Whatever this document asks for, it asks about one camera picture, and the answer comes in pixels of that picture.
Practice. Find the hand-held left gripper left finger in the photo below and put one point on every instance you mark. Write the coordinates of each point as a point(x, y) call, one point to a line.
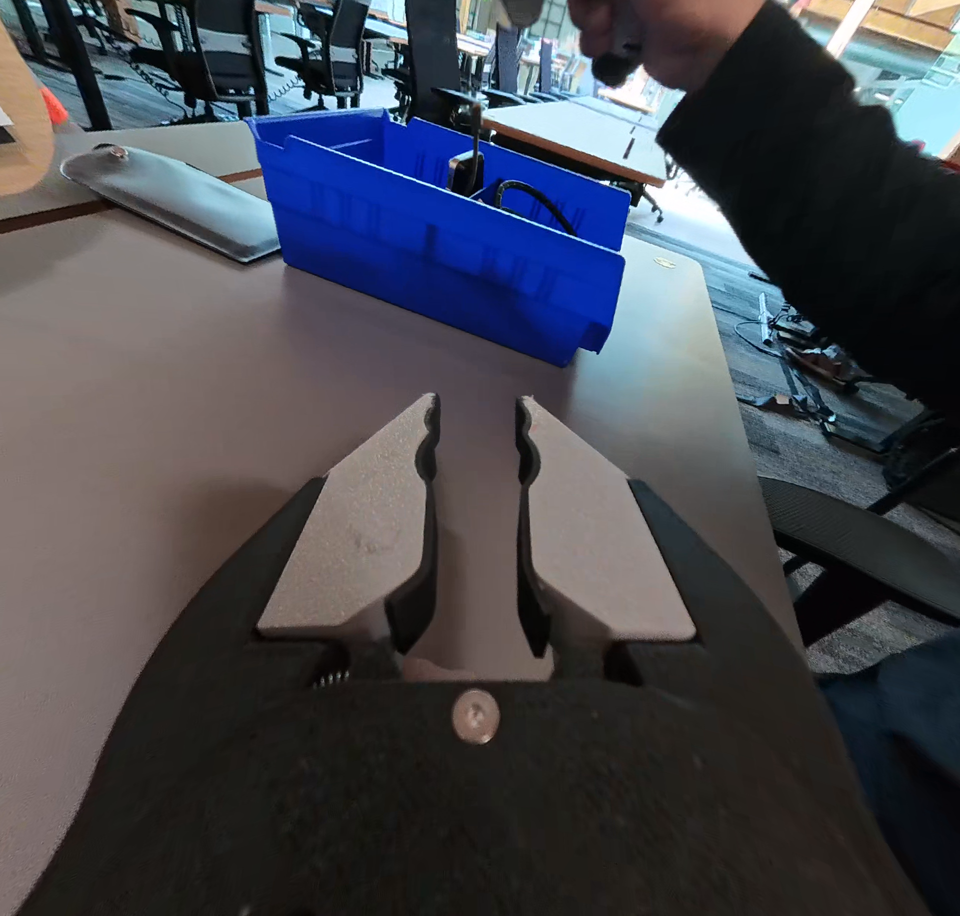
point(352, 549)

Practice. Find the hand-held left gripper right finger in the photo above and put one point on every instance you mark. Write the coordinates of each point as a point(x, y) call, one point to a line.
point(607, 556)

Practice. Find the blue plastic bin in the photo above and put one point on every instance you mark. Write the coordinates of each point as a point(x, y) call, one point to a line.
point(375, 241)

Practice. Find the person's right forearm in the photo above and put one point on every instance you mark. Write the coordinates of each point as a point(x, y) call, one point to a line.
point(825, 181)

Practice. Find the person's right hand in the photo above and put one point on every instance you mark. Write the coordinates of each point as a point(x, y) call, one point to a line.
point(675, 9)

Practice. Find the grey office table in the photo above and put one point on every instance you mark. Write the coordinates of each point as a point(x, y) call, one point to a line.
point(570, 136)

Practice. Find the black mesh office chair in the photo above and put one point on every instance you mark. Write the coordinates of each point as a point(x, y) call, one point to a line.
point(862, 541)

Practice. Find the silver foil pouch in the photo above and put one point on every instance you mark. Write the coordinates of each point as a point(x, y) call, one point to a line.
point(172, 196)

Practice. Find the orange traffic cone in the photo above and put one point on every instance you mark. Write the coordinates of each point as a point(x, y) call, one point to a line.
point(54, 110)

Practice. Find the wooden document board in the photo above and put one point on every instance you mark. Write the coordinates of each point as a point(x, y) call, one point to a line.
point(22, 106)

